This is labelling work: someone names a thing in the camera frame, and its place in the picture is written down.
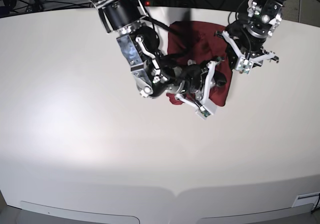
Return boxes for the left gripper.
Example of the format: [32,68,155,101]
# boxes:
[215,30,279,71]

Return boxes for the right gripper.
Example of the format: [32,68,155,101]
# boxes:
[169,56,227,113]

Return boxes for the dark red long-sleeve T-shirt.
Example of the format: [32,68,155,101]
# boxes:
[167,21,233,107]

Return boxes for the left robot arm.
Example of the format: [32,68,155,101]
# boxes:
[215,0,287,74]

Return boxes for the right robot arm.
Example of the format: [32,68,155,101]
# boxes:
[89,0,224,120]

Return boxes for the white metal stand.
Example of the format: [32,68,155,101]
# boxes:
[297,0,320,23]

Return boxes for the white label plate on table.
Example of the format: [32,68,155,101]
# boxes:
[292,192,320,209]

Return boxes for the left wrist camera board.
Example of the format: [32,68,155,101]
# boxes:
[234,58,254,74]

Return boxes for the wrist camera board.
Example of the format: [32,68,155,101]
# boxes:
[234,58,254,74]
[195,106,217,120]

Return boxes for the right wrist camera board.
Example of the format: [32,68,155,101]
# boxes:
[195,106,217,120]

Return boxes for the black power strip red switch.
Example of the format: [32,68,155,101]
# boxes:
[144,0,161,6]

